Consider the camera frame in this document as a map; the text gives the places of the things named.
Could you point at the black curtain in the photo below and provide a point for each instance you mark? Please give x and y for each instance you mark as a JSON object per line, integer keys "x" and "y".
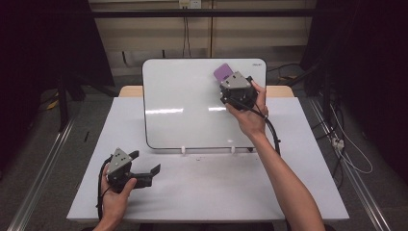
{"x": 38, "y": 48}
{"x": 369, "y": 64}

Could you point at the white wall socket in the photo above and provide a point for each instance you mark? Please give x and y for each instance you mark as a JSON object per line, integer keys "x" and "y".
{"x": 190, "y": 3}

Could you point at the metal floor rail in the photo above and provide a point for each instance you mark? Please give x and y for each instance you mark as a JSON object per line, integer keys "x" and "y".
{"x": 41, "y": 174}
{"x": 362, "y": 190}

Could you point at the black horizontal bar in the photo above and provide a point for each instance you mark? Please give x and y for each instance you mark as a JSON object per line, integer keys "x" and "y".
{"x": 198, "y": 13}

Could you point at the light wooden table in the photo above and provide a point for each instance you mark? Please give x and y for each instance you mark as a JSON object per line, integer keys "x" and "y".
{"x": 130, "y": 92}

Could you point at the white whiteboard foot clip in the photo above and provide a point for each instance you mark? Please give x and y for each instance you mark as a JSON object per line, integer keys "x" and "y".
{"x": 233, "y": 150}
{"x": 183, "y": 150}

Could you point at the person's left hand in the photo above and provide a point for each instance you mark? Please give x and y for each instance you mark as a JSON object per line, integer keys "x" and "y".
{"x": 115, "y": 202}

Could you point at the person's right hand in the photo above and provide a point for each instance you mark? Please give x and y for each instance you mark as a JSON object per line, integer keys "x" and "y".
{"x": 251, "y": 120}

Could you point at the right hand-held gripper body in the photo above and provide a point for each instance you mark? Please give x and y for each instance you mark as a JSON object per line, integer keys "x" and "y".
{"x": 239, "y": 91}

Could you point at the small black floor object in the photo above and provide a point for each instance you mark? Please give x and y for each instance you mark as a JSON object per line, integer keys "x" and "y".
{"x": 86, "y": 136}

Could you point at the white whiteboard with black rim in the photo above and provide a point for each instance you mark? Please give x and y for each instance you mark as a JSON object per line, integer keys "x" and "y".
{"x": 179, "y": 125}

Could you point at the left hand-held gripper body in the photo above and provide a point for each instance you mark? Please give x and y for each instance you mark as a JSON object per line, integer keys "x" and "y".
{"x": 118, "y": 168}

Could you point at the purple and black board eraser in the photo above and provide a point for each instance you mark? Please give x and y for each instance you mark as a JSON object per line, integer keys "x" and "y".
{"x": 223, "y": 71}

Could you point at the black metal stand leg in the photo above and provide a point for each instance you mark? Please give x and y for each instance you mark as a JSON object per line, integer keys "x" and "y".
{"x": 63, "y": 106}

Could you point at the black whiteboard stand foot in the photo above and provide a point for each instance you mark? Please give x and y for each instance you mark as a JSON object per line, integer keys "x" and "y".
{"x": 250, "y": 149}

